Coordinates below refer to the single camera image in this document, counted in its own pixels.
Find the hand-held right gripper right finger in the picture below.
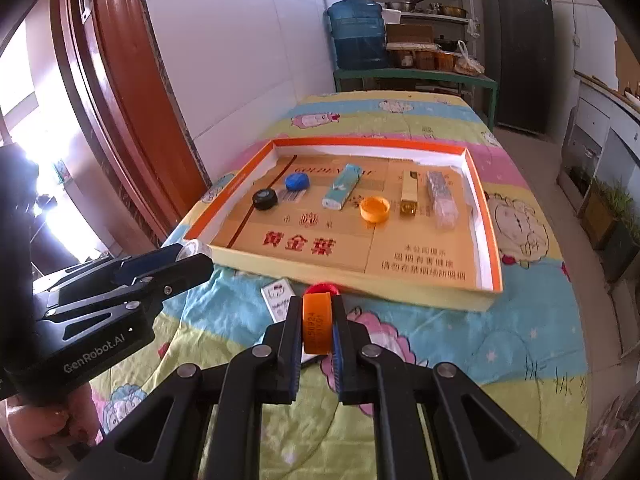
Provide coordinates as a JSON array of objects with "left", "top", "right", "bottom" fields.
[{"left": 330, "top": 294, "right": 571, "bottom": 480}]

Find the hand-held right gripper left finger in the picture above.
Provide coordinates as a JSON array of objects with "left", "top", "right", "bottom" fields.
[{"left": 65, "top": 294, "right": 305, "bottom": 480}]

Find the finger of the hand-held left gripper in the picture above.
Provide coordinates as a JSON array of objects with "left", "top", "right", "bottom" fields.
[
  {"left": 45, "top": 254, "right": 215, "bottom": 328},
  {"left": 32, "top": 245, "right": 183, "bottom": 306}
]

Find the clear bottle cap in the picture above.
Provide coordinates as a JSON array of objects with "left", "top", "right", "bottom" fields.
[{"left": 177, "top": 240, "right": 213, "bottom": 261}]

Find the orange bottle cap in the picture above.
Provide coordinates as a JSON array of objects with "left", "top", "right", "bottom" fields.
[
  {"left": 301, "top": 292, "right": 335, "bottom": 356},
  {"left": 360, "top": 196, "right": 392, "bottom": 223}
]

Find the black bottle cap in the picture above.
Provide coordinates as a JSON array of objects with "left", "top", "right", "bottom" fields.
[{"left": 251, "top": 189, "right": 279, "bottom": 211}]

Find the shallow orange-rimmed cardboard box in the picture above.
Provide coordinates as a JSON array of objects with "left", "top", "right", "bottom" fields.
[{"left": 182, "top": 135, "right": 503, "bottom": 313}]

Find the teal lighter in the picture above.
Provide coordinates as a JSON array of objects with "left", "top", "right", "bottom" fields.
[{"left": 321, "top": 164, "right": 362, "bottom": 211}]

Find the person's left hand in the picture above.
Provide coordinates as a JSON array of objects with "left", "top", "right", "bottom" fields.
[{"left": 10, "top": 390, "right": 101, "bottom": 466}]

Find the small white card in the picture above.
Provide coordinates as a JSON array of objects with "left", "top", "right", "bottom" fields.
[{"left": 261, "top": 279, "right": 296, "bottom": 322}]

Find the red-brown wooden door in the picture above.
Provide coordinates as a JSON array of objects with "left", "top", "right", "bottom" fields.
[{"left": 50, "top": 0, "right": 211, "bottom": 256}]

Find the cartoon printed blanket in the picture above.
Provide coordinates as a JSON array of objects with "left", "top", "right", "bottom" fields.
[{"left": 90, "top": 91, "right": 591, "bottom": 480}]

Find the gold lighter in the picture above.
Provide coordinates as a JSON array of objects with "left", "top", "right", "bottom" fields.
[{"left": 399, "top": 169, "right": 420, "bottom": 218}]

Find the blue water jug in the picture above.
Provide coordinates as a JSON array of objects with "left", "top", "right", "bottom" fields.
[{"left": 327, "top": 0, "right": 388, "bottom": 71}]

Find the green table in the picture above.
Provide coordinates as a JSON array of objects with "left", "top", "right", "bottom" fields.
[{"left": 334, "top": 67, "right": 498, "bottom": 131}]

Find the dark planter with grass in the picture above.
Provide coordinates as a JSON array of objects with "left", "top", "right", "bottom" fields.
[{"left": 597, "top": 215, "right": 640, "bottom": 283}]

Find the wooden planter with grass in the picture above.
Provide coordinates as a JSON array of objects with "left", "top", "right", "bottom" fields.
[{"left": 582, "top": 177, "right": 631, "bottom": 251}]

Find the row of food jars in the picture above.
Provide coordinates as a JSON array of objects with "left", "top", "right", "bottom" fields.
[{"left": 387, "top": 45, "right": 457, "bottom": 72}]

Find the brown cardboard box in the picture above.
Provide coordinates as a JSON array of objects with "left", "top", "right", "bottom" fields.
[{"left": 386, "top": 24, "right": 435, "bottom": 45}]

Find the plastic bag of food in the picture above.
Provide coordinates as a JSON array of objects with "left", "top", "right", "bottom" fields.
[{"left": 455, "top": 40, "right": 486, "bottom": 77}]

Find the grey counter cabinet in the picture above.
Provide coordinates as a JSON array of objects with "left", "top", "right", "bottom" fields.
[{"left": 557, "top": 70, "right": 640, "bottom": 211}]

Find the dark refrigerator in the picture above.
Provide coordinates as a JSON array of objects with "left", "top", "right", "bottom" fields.
[{"left": 480, "top": 0, "right": 556, "bottom": 136}]

